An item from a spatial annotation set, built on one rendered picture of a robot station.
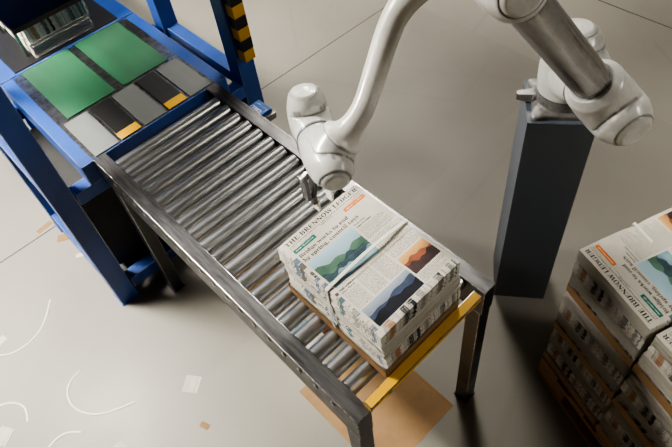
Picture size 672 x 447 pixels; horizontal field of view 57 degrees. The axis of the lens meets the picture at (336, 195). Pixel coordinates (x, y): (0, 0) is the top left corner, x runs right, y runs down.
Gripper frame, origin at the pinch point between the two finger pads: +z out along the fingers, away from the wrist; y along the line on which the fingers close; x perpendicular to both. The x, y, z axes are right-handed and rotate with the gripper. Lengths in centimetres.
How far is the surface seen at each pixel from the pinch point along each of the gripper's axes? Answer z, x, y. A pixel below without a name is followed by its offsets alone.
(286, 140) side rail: 13.0, 37.5, 15.3
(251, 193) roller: 13.7, 28.3, -8.1
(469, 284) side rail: 13.6, -45.1, 12.7
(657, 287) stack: 10, -83, 44
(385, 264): -10.0, -34.4, -9.1
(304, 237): -10.0, -13.2, -17.3
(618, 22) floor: 93, 30, 255
